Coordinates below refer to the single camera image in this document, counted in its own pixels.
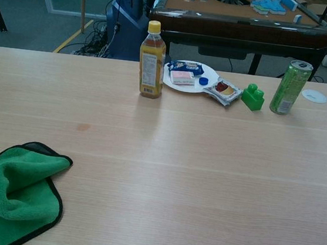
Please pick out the green microfiber cloth black trim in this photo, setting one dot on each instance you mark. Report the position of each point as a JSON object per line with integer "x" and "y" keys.
{"x": 23, "y": 189}

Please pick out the blue robot base column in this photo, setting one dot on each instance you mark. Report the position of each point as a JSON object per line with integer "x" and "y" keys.
{"x": 126, "y": 17}

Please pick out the white round plate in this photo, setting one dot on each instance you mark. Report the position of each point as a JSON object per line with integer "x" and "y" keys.
{"x": 185, "y": 86}

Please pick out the pink wrapped snack pack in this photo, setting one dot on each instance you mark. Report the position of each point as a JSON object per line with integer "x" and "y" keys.
{"x": 182, "y": 78}

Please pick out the tea bottle yellow cap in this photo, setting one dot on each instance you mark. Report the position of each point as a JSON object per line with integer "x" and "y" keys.
{"x": 151, "y": 68}

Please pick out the blue bottle cap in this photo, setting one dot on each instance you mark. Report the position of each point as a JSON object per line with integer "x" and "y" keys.
{"x": 204, "y": 81}

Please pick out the blue Oreo cookie packet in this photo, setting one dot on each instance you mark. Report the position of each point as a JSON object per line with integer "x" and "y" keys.
{"x": 186, "y": 67}

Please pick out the green toy building block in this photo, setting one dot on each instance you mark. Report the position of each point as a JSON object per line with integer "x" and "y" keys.
{"x": 253, "y": 97}

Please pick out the dark wood mahjong table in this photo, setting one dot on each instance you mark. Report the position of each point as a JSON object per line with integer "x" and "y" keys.
{"x": 242, "y": 28}

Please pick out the green drink can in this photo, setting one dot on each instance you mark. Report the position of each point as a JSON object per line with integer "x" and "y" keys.
{"x": 290, "y": 88}

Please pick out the wooden pole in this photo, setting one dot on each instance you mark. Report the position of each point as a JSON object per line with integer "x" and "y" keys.
{"x": 83, "y": 2}

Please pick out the white round table grommet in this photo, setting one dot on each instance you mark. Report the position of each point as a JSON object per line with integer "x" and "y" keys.
{"x": 314, "y": 95}

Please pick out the pile of blue mahjong tiles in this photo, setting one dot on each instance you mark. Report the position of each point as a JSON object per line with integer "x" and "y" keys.
{"x": 268, "y": 3}

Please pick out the single blue mahjong tile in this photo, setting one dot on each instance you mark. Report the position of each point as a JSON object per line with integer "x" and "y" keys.
{"x": 297, "y": 18}

